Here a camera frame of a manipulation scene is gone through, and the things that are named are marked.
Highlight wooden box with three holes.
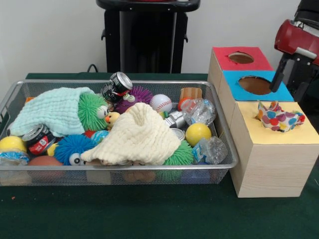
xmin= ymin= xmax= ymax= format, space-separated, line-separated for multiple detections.
xmin=207 ymin=46 xmax=319 ymax=198

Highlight blue spiky ball with eyes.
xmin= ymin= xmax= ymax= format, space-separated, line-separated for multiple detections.
xmin=53 ymin=134 xmax=95 ymax=166

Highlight yellow ball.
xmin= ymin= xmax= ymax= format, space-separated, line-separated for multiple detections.
xmin=185 ymin=122 xmax=212 ymax=147

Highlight crushed clear plastic bottle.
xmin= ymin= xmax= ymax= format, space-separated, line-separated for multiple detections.
xmin=180 ymin=98 xmax=216 ymax=125

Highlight mint waffle cloth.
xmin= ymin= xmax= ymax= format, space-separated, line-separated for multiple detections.
xmin=9 ymin=87 xmax=97 ymax=137

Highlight purple spiky ball with eyes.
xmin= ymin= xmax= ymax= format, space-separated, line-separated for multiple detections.
xmin=114 ymin=86 xmax=154 ymax=114

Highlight white cloth with coloured dots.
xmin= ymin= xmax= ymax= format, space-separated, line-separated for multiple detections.
xmin=256 ymin=100 xmax=306 ymax=133

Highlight black and red drink can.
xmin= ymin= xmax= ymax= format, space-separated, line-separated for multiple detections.
xmin=21 ymin=123 xmax=57 ymax=156

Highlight green spiky ball with eyes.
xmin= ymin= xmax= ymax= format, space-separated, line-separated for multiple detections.
xmin=77 ymin=93 xmax=110 ymax=131

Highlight cream waffle cloth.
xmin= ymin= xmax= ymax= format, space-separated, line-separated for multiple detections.
xmin=80 ymin=102 xmax=181 ymax=166

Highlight black can with white print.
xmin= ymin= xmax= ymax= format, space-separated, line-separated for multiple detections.
xmin=101 ymin=71 xmax=133 ymax=104

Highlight clear mesh bin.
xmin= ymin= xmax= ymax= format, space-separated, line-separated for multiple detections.
xmin=0 ymin=79 xmax=239 ymax=187

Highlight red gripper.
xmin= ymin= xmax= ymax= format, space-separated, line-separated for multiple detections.
xmin=270 ymin=19 xmax=319 ymax=93

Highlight white baseball red stitches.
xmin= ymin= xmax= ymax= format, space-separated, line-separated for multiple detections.
xmin=149 ymin=94 xmax=172 ymax=113

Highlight dark green table cloth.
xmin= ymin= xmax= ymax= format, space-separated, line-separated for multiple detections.
xmin=0 ymin=72 xmax=319 ymax=239
xmin=295 ymin=84 xmax=319 ymax=117

